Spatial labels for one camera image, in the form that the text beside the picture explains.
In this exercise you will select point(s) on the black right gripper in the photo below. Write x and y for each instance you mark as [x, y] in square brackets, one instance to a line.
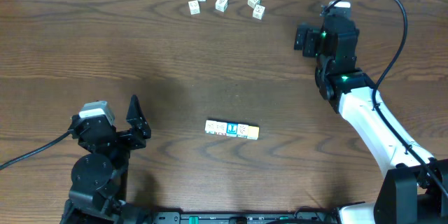
[300, 37]

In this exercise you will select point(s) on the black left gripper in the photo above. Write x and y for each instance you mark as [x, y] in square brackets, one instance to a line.
[123, 137]

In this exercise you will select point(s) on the wooden block letter G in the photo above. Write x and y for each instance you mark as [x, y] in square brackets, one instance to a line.
[210, 127]

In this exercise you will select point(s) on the wooden block ladybug yellow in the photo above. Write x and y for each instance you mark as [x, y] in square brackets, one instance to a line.
[221, 128]

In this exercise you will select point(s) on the wooden block blue top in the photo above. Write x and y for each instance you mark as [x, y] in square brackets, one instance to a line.
[231, 129]

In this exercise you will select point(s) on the wooden block letter A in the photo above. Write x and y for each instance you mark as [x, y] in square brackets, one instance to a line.
[242, 130]

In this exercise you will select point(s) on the wooden block soccer ball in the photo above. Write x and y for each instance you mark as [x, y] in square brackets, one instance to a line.
[253, 132]

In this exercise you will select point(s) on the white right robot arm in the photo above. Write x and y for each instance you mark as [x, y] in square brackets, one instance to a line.
[415, 182]

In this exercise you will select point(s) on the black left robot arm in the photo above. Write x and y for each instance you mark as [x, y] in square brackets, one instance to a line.
[99, 179]

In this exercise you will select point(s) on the wooden block blue side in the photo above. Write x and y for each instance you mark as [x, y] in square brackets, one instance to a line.
[258, 12]

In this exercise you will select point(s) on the wooden block back right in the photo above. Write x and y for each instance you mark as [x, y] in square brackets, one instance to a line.
[253, 3]

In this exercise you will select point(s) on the wooden block green side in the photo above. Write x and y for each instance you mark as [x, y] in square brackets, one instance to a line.
[221, 5]

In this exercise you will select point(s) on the wooden block far left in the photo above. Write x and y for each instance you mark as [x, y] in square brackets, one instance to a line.
[194, 7]

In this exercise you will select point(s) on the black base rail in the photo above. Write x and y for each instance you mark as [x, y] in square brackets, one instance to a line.
[301, 216]

